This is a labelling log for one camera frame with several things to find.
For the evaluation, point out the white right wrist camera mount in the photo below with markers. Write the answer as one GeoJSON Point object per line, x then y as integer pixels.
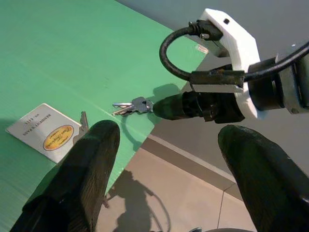
{"type": "Point", "coordinates": [241, 43]}

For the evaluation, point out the white resident pass card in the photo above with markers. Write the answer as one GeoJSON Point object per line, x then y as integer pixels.
{"type": "Point", "coordinates": [36, 128]}

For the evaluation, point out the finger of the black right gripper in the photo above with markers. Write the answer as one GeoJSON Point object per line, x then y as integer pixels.
{"type": "Point", "coordinates": [170, 102]}
{"type": "Point", "coordinates": [171, 113]}

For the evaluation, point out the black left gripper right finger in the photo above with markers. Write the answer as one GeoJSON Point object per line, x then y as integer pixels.
{"type": "Point", "coordinates": [265, 183]}

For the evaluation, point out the small white corner sticker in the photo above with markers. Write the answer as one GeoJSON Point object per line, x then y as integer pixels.
{"type": "Point", "coordinates": [202, 49]}

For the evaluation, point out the green corrugated plastic board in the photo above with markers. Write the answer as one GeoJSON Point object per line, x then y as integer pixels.
{"type": "Point", "coordinates": [72, 60]}

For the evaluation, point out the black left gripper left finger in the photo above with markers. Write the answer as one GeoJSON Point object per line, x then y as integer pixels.
{"type": "Point", "coordinates": [79, 181]}

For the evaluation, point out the single silver key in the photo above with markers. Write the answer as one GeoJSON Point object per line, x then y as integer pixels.
{"type": "Point", "coordinates": [84, 120]}

